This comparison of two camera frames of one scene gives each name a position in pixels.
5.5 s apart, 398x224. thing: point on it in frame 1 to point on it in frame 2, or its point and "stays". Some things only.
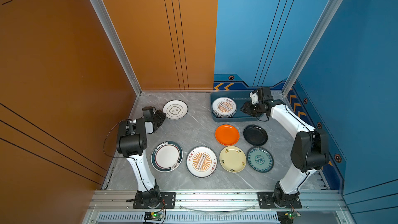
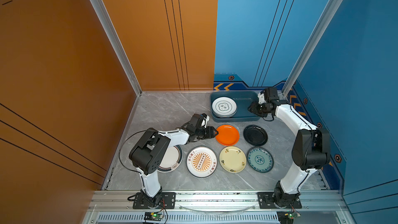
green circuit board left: (152, 215) stays
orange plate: (227, 135) stays
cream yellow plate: (232, 159) stays
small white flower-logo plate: (175, 109) to (224, 107)
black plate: (255, 135) stays
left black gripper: (161, 115) to (210, 133)
